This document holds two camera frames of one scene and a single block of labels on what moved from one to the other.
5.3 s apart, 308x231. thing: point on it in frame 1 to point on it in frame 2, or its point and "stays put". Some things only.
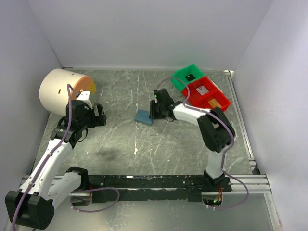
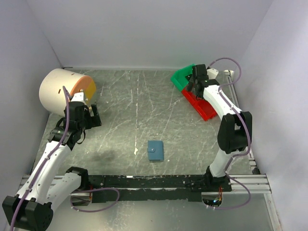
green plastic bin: (179, 80) stays put
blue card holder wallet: (143, 116) to (155, 149)
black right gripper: (152, 114) to (190, 87)
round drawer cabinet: (53, 89) stays put
